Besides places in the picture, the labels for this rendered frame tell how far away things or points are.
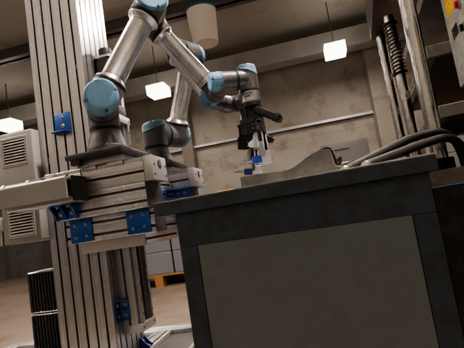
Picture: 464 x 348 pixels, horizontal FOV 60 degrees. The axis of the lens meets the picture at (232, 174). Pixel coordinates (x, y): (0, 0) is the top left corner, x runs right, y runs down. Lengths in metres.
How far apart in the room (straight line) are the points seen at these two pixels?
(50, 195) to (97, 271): 0.43
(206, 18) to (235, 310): 6.39
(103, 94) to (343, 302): 0.98
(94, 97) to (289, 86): 9.57
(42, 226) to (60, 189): 0.41
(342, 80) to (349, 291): 9.98
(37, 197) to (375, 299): 1.10
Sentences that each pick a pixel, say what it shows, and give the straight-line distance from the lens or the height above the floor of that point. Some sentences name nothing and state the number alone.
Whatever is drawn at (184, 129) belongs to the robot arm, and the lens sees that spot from 2.13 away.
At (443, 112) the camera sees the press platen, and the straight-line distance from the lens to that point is 1.83.
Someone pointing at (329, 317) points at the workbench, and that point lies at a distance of 1.04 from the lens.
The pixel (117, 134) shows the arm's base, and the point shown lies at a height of 1.10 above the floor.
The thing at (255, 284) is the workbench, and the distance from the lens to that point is 1.05.
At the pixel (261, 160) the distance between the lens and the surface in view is 1.53.
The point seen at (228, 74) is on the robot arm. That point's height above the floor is 1.26.
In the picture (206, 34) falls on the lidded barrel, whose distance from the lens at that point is 7.08.
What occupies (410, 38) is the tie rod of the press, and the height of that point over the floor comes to 1.32.
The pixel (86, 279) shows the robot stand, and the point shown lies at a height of 0.58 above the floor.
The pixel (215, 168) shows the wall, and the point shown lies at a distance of 10.78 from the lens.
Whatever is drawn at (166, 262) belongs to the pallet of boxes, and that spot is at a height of 0.30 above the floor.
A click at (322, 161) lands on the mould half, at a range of 1.61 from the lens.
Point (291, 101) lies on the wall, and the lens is 10.75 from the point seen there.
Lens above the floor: 0.73
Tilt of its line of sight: 6 degrees up
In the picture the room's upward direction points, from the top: 9 degrees counter-clockwise
